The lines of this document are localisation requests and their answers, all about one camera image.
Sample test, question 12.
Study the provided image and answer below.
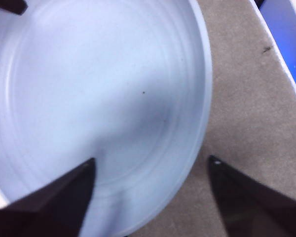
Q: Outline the black plate rack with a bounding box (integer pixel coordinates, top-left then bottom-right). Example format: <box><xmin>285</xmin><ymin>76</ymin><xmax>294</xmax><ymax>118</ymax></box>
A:
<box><xmin>0</xmin><ymin>0</ymin><xmax>28</xmax><ymax>16</ymax></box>

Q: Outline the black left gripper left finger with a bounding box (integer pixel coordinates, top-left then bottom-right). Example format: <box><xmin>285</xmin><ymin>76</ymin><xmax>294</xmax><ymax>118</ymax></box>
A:
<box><xmin>0</xmin><ymin>158</ymin><xmax>96</xmax><ymax>237</ymax></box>

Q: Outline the blue round plate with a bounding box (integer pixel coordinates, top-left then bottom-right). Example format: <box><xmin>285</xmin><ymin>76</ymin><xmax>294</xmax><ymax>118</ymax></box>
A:
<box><xmin>0</xmin><ymin>0</ymin><xmax>214</xmax><ymax>237</ymax></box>

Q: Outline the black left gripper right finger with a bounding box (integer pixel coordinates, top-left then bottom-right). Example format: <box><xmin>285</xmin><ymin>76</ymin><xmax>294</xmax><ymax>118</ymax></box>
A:
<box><xmin>209</xmin><ymin>155</ymin><xmax>296</xmax><ymax>237</ymax></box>

